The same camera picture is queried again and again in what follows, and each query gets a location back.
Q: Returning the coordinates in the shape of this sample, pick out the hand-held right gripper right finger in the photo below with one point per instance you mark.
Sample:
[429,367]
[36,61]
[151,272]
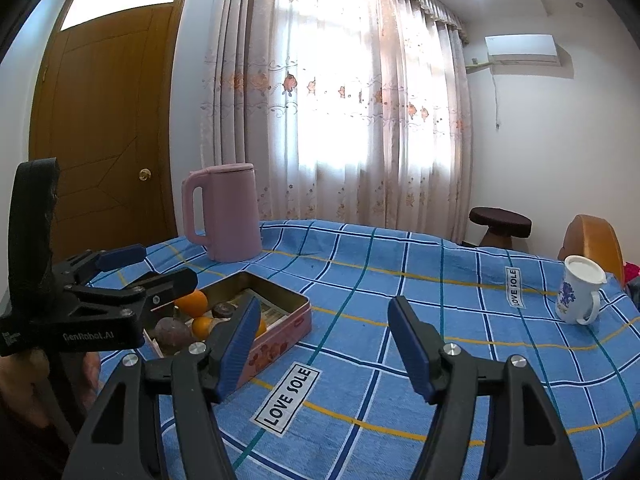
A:
[412,345]

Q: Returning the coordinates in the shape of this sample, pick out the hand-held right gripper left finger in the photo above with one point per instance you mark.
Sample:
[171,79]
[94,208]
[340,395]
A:
[244,345]

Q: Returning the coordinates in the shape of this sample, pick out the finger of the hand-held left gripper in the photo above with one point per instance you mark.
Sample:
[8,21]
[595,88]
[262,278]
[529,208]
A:
[165,282]
[120,256]

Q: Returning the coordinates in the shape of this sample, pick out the orange tangerine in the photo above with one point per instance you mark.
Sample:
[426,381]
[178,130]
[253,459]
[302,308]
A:
[192,302]
[260,328]
[202,326]

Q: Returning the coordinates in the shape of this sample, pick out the pink metal tin box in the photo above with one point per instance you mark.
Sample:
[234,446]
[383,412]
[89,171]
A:
[280,330]

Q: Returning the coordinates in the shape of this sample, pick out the macaron cookie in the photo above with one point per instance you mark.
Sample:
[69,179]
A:
[225,308]

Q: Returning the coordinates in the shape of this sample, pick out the purple passion fruit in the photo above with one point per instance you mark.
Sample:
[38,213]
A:
[170,332]

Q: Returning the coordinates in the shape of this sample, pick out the person's left hand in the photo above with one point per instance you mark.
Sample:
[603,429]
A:
[20,390]

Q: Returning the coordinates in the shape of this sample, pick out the printed paper card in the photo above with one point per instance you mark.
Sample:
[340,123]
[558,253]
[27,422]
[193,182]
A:
[272,312]

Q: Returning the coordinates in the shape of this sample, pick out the blue checked tablecloth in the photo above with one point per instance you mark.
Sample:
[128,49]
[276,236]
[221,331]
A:
[400,270]

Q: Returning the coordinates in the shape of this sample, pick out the brass door knob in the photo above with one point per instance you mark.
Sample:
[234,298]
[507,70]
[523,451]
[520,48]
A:
[145,175]

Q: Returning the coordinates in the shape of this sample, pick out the pink electric kettle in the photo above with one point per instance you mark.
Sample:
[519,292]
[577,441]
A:
[230,210]

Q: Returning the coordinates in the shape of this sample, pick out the brown wooden door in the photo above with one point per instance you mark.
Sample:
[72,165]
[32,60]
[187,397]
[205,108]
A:
[100,110]

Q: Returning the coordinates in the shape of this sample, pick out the dark round stool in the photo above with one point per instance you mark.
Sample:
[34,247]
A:
[500,217]

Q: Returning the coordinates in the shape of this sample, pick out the white mug blue print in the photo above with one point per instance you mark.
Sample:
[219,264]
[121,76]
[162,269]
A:
[575,290]

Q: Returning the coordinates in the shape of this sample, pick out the sheer floral curtain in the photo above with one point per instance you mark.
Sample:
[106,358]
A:
[350,160]

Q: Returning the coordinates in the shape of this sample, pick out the wooden chair back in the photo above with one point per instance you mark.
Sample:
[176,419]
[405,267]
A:
[595,235]

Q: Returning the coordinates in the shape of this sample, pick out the air conditioner pipe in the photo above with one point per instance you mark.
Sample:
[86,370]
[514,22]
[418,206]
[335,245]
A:
[477,65]

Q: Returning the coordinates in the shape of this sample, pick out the white air conditioner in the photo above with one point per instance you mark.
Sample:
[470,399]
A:
[520,47]

